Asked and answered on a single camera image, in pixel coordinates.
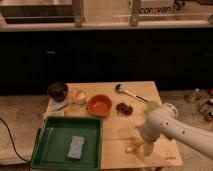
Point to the green cup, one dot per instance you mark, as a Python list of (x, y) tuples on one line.
[(150, 106)]

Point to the yellow banana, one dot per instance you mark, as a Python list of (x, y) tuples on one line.
[(134, 145)]

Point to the black handled brush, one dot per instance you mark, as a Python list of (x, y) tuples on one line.
[(121, 89)]

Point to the brown dried fruit pile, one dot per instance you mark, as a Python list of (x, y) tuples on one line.
[(123, 108)]

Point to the knife on cloth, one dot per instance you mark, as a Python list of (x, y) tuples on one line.
[(55, 108)]

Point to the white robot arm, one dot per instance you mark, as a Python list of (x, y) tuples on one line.
[(163, 120)]

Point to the blue sponge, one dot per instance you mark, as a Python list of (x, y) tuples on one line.
[(76, 147)]

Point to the red bowl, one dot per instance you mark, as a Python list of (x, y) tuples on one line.
[(99, 105)]

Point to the green plastic tray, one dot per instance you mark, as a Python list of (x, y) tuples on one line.
[(51, 150)]

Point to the small glass with orange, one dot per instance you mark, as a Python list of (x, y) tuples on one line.
[(79, 96)]

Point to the dark brown bowl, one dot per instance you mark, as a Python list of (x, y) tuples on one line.
[(58, 91)]

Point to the wooden tan gripper body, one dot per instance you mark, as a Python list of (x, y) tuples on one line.
[(148, 149)]

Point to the white caravan box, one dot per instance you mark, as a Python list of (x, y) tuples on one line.
[(156, 7)]

